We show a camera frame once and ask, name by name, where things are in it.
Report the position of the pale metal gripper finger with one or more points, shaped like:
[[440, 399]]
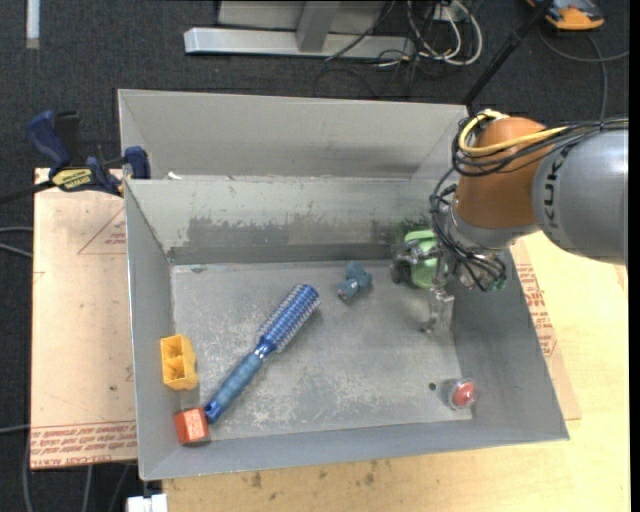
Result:
[[445, 312], [431, 315]]

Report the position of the light green cup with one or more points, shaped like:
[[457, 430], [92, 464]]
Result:
[[423, 274]]

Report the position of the small blue-grey toy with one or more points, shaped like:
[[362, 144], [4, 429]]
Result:
[[354, 284]]

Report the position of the red and clear round cap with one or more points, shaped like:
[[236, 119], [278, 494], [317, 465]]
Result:
[[462, 394]]

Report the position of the grey metal bin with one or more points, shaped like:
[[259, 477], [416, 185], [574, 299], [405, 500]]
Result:
[[325, 360]]

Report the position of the blue hairbrush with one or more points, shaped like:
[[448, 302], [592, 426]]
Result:
[[280, 330]]

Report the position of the yellow plastic box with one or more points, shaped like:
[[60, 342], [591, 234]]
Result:
[[177, 362]]

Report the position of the orange-red cube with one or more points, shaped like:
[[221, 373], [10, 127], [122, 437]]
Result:
[[191, 425]]

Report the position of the brown cardboard board red print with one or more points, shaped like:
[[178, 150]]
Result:
[[75, 310]]

